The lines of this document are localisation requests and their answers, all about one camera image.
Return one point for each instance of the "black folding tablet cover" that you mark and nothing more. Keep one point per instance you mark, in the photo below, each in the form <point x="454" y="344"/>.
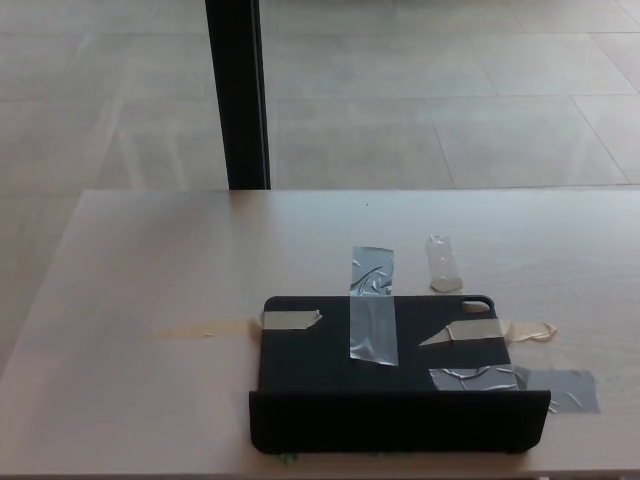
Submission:
<point x="310" y="395"/>

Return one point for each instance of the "beige masking tape strip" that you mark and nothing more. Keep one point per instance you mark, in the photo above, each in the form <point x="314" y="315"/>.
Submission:
<point x="480" y="331"/>
<point x="285" y="320"/>

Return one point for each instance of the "small clear plastic vial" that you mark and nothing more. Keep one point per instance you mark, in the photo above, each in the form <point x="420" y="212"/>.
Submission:
<point x="442" y="265"/>

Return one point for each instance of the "long grey duct tape strip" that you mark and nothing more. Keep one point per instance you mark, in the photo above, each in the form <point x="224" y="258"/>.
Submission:
<point x="372" y="305"/>

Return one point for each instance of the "black vertical frame post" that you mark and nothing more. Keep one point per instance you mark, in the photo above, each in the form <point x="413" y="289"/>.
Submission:
<point x="240" y="95"/>

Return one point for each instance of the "wide grey duct tape strip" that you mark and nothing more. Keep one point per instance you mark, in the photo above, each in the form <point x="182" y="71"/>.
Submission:
<point x="550" y="387"/>

